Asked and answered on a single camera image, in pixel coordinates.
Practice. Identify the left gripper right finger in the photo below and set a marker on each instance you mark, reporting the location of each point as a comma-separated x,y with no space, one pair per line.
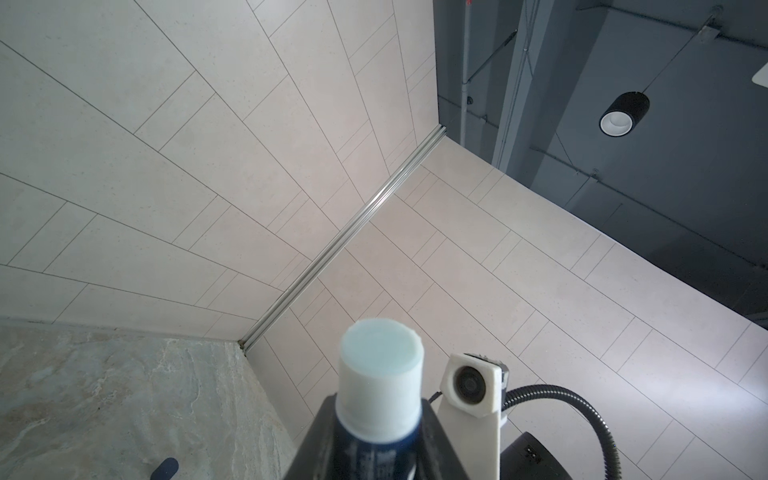
437,459

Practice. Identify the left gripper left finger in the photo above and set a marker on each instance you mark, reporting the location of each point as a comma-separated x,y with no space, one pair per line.
314,458

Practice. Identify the blue white glue stick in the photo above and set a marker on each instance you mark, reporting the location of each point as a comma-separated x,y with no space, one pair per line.
378,406

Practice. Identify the dark blue glue cap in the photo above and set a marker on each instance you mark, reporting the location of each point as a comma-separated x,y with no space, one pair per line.
166,470

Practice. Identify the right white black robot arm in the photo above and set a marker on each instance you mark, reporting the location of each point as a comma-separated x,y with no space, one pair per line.
527,458

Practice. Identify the black ceiling spot lamp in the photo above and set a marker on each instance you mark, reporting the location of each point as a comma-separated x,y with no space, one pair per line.
623,115

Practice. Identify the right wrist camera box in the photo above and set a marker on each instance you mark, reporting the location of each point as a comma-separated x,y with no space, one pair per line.
473,389

